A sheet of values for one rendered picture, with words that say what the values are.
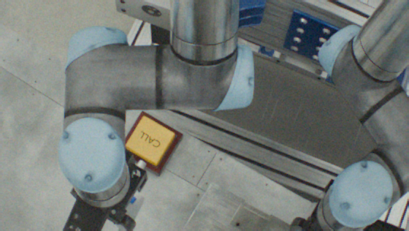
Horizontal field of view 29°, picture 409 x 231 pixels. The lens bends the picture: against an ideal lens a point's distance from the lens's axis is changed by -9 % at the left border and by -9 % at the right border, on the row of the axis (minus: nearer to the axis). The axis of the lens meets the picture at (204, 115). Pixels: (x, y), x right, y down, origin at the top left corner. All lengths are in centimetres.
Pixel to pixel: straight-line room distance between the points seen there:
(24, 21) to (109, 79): 148
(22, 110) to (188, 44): 61
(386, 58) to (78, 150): 37
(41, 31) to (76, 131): 149
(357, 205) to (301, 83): 118
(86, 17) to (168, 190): 107
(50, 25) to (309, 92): 78
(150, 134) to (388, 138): 51
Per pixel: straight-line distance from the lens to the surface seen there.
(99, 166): 91
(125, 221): 114
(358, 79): 101
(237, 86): 96
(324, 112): 209
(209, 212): 132
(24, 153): 145
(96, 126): 92
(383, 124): 101
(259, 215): 134
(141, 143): 139
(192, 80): 95
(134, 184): 112
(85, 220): 110
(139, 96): 96
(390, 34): 93
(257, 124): 206
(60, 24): 240
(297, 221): 120
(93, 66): 96
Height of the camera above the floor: 218
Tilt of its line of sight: 73 degrees down
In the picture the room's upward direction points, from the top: 6 degrees clockwise
